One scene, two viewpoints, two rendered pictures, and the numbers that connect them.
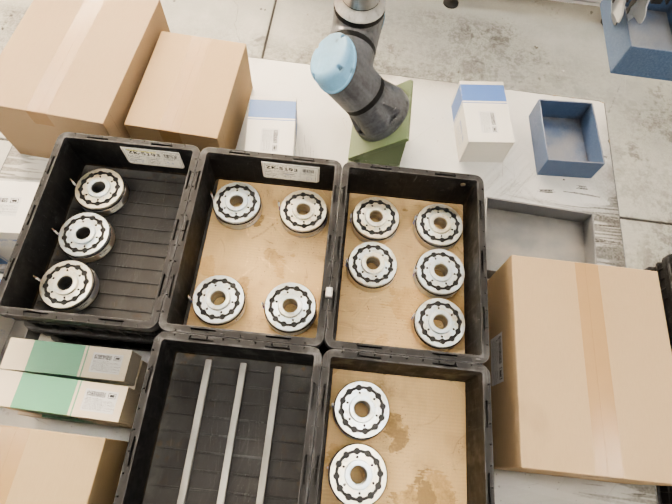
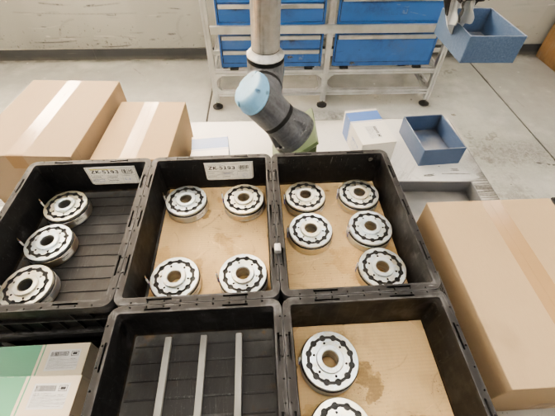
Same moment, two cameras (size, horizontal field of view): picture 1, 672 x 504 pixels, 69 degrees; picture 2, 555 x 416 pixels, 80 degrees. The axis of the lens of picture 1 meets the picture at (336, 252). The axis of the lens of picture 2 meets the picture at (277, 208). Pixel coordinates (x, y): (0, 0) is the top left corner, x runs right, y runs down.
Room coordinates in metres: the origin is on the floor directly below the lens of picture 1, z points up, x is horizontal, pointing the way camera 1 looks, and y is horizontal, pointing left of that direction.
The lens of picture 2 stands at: (-0.07, 0.02, 1.49)
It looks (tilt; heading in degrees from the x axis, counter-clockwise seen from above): 49 degrees down; 357
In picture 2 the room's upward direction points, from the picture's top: straight up
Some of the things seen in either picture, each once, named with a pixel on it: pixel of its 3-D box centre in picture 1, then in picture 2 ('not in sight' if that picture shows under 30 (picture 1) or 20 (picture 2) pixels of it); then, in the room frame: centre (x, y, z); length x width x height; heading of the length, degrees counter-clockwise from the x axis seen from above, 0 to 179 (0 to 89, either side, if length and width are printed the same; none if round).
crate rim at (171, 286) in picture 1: (257, 240); (206, 219); (0.40, 0.16, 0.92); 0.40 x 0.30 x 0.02; 1
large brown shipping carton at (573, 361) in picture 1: (569, 370); (508, 296); (0.24, -0.51, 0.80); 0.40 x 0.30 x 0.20; 0
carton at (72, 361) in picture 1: (73, 362); (30, 366); (0.14, 0.50, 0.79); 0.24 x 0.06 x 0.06; 90
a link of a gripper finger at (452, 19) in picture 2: (620, 9); (453, 18); (0.87, -0.49, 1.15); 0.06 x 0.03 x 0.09; 178
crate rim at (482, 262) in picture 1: (409, 256); (342, 212); (0.40, -0.14, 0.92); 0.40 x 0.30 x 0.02; 1
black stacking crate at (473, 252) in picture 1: (404, 266); (339, 226); (0.40, -0.14, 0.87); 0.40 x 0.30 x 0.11; 1
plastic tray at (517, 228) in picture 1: (536, 244); (436, 210); (0.56, -0.49, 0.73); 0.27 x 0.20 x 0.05; 87
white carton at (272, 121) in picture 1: (272, 139); (211, 165); (0.77, 0.20, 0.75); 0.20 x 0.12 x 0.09; 5
